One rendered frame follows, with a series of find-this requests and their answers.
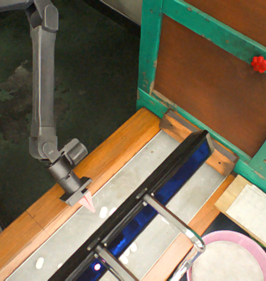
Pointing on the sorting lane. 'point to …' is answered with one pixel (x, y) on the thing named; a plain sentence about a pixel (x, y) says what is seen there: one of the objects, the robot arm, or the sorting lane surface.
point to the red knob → (259, 64)
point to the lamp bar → (138, 209)
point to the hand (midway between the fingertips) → (92, 209)
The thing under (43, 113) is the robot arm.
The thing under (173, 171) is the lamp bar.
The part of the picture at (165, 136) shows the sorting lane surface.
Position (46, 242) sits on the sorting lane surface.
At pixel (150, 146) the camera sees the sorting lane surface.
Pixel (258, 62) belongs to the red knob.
